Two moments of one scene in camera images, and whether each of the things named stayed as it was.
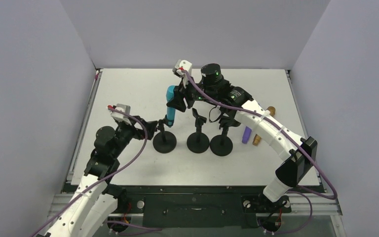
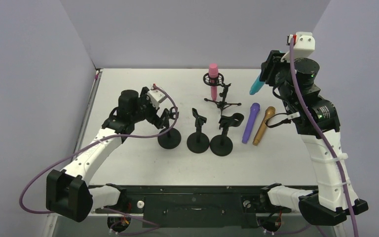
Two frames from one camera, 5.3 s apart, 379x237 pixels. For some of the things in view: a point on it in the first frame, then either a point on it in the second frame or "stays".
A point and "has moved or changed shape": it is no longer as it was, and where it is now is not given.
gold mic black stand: (198, 142) stays
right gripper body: (183, 97) to (267, 67)
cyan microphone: (170, 112) to (256, 86)
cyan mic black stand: (164, 141) has moved or changed shape
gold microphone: (257, 137) stays
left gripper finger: (151, 126) to (164, 120)
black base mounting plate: (203, 206) stays
